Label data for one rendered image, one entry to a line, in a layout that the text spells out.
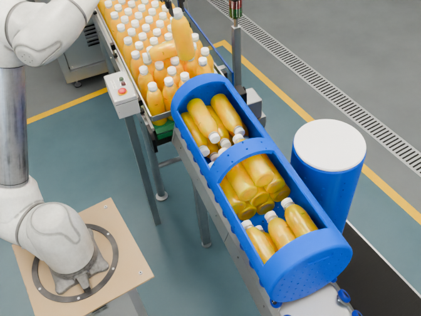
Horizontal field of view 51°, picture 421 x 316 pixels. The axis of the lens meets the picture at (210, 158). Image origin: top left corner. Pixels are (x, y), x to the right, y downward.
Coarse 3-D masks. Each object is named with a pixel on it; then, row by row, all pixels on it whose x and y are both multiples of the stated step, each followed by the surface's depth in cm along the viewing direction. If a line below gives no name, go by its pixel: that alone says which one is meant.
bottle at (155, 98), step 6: (150, 90) 192; (156, 90) 193; (150, 96) 193; (156, 96) 193; (162, 96) 197; (150, 102) 195; (156, 102) 195; (162, 102) 198; (150, 108) 198; (156, 108) 198; (162, 108) 199; (156, 114) 200; (162, 120) 204
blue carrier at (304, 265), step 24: (192, 96) 181; (240, 96) 175; (192, 144) 165; (240, 144) 150; (264, 144) 151; (216, 168) 151; (288, 168) 146; (216, 192) 152; (312, 216) 150; (240, 240) 141; (312, 240) 124; (336, 240) 126; (264, 264) 129; (288, 264) 122; (312, 264) 126; (336, 264) 133; (288, 288) 131; (312, 288) 140
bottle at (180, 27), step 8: (184, 16) 170; (176, 24) 169; (184, 24) 169; (176, 32) 171; (184, 32) 171; (176, 40) 174; (184, 40) 174; (192, 40) 178; (176, 48) 179; (184, 48) 177; (192, 48) 179; (184, 56) 180; (192, 56) 181
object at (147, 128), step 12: (96, 12) 277; (96, 24) 280; (108, 36) 258; (108, 48) 257; (108, 60) 328; (120, 60) 242; (108, 72) 337; (216, 72) 230; (132, 84) 227; (144, 108) 215; (144, 120) 209; (144, 132) 226; (156, 144) 207; (156, 156) 262; (156, 168) 266; (156, 180) 274
